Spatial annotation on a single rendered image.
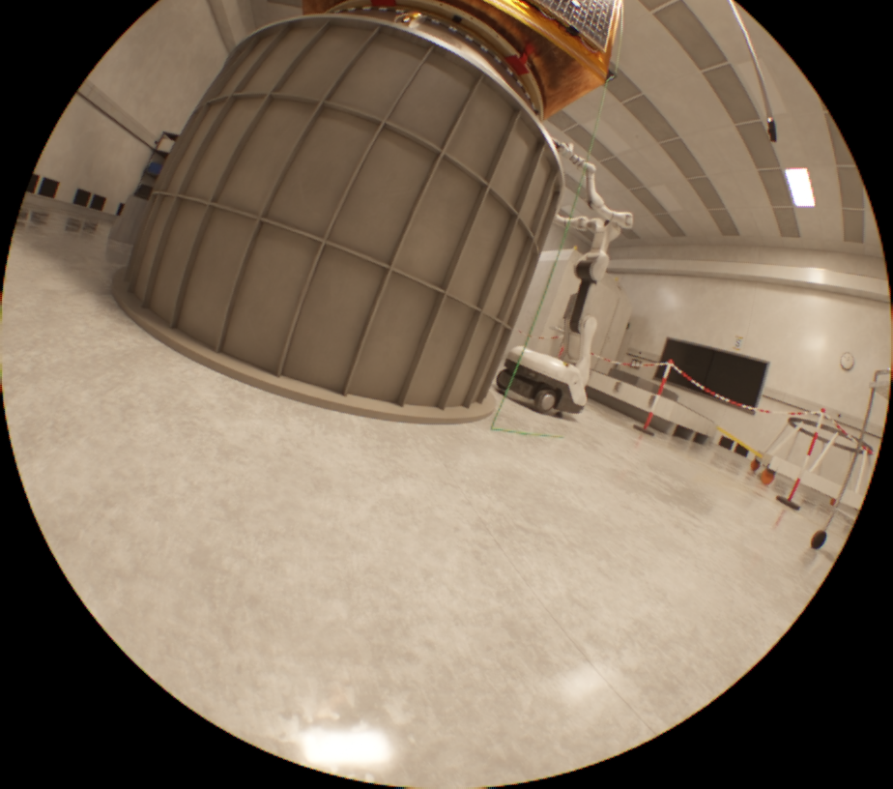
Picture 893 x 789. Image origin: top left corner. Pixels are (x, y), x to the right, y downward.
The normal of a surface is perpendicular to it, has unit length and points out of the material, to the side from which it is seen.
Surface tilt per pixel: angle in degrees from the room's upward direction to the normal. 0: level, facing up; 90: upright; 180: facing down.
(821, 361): 90
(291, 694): 0
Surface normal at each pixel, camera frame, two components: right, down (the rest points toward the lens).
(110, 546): 0.36, -0.93
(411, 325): 0.56, 0.26
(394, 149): 0.39, 0.21
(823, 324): -0.87, -0.32
